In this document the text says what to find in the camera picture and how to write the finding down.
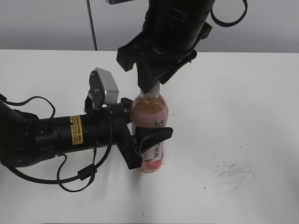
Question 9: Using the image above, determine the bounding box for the peach oolong tea bottle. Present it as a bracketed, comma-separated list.
[131, 93, 169, 173]

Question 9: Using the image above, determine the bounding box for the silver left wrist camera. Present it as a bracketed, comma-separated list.
[88, 68, 119, 110]

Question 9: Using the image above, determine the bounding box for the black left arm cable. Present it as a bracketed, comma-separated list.
[0, 93, 113, 193]

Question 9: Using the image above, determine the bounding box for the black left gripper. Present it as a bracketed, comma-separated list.
[83, 98, 173, 169]

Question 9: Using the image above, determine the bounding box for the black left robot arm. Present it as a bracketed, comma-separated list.
[0, 98, 173, 169]

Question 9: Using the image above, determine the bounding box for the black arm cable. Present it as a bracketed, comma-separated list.
[210, 0, 248, 27]
[0, 93, 113, 193]

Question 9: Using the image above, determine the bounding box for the white bottle cap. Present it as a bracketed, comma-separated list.
[141, 82, 160, 98]

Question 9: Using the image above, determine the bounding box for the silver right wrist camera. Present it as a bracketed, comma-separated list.
[106, 0, 133, 5]

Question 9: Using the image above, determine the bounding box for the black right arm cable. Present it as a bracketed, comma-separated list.
[210, 0, 248, 27]

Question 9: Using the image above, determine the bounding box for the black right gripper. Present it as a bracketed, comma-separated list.
[116, 33, 197, 93]

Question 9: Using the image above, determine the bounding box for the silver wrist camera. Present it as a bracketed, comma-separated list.
[88, 68, 119, 110]
[106, 0, 133, 5]

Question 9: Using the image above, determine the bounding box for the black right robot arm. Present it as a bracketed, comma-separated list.
[116, 0, 214, 93]

